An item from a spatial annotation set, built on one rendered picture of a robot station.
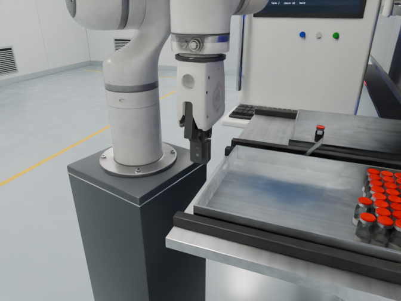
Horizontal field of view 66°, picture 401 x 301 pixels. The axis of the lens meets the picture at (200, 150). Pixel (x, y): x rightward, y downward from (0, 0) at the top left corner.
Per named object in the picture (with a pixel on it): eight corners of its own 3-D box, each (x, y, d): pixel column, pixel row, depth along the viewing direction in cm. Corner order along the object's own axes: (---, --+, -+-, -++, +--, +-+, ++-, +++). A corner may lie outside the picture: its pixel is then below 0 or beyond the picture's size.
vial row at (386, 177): (386, 192, 60) (392, 171, 58) (404, 255, 44) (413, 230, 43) (373, 190, 60) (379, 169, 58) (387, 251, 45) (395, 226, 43)
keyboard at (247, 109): (336, 119, 122) (337, 113, 120) (335, 131, 110) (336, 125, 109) (238, 107, 135) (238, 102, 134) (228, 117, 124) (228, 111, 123)
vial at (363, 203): (366, 221, 52) (372, 197, 50) (367, 229, 50) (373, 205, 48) (351, 218, 52) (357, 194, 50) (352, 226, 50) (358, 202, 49)
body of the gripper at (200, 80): (213, 54, 39) (212, 135, 44) (234, 45, 48) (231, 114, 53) (160, 51, 42) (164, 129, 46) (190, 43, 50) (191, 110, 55)
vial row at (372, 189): (373, 190, 60) (379, 169, 58) (386, 251, 45) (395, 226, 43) (361, 187, 61) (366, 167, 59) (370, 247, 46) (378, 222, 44)
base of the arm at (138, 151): (83, 163, 75) (70, 88, 68) (139, 138, 90) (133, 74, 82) (138, 187, 66) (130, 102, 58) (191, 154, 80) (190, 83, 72)
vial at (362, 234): (368, 237, 48) (375, 214, 46) (370, 247, 46) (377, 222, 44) (352, 234, 49) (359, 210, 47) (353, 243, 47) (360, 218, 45)
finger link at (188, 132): (185, 131, 43) (196, 144, 48) (198, 82, 44) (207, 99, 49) (177, 130, 43) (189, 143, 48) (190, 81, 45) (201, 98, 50)
